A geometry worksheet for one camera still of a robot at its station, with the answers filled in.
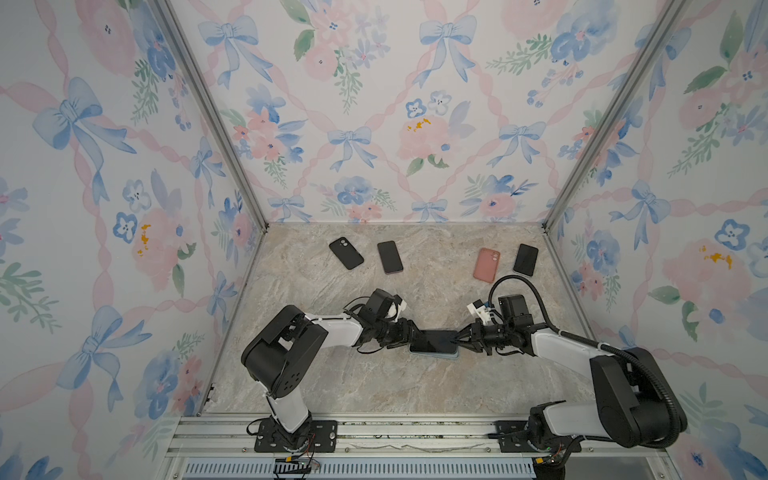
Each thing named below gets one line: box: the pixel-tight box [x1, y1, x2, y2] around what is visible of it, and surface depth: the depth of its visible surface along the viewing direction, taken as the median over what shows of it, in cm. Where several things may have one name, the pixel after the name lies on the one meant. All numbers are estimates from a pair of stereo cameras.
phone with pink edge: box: [377, 240, 404, 275], surface depth 113 cm
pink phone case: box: [473, 247, 500, 283], surface depth 112 cm
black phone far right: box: [513, 243, 539, 277], surface depth 110 cm
